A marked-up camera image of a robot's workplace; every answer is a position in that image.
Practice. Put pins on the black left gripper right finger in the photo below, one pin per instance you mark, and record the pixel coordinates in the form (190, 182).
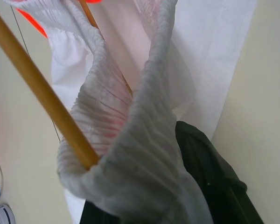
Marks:
(214, 182)

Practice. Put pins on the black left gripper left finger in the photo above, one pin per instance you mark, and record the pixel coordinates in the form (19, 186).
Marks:
(95, 214)

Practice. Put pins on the white pleated fabric garment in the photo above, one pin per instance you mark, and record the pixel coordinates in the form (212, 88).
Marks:
(142, 163)

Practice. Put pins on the blue and white object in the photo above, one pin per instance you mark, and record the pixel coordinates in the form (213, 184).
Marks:
(2, 213)

